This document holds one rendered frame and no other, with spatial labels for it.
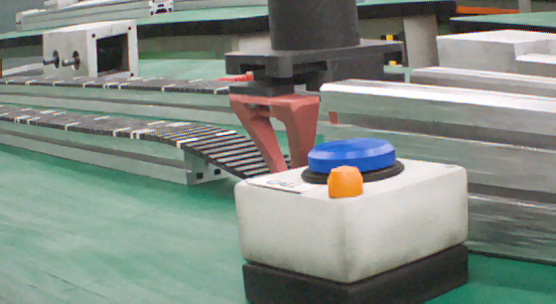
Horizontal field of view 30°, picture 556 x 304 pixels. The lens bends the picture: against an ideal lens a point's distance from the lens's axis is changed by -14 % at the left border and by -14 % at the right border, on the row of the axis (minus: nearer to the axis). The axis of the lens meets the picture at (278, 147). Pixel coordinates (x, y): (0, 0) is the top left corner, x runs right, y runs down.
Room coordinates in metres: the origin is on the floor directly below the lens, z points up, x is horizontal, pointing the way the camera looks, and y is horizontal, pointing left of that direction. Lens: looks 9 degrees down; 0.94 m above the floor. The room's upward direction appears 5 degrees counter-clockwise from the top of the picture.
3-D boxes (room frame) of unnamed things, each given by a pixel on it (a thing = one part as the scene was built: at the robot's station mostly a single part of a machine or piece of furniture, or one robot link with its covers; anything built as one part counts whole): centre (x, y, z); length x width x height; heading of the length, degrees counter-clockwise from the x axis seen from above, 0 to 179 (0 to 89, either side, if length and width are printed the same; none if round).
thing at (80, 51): (1.68, 0.26, 0.83); 0.11 x 0.10 x 0.10; 126
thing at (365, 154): (0.53, -0.03, 0.84); 0.04 x 0.04 x 0.02
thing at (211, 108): (1.37, 0.18, 0.79); 0.96 x 0.04 x 0.03; 36
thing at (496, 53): (0.85, -0.18, 0.83); 0.12 x 0.09 x 0.10; 126
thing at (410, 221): (0.54, -0.04, 0.81); 0.10 x 0.08 x 0.06; 126
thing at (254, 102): (0.75, -0.02, 0.83); 0.07 x 0.07 x 0.09; 37
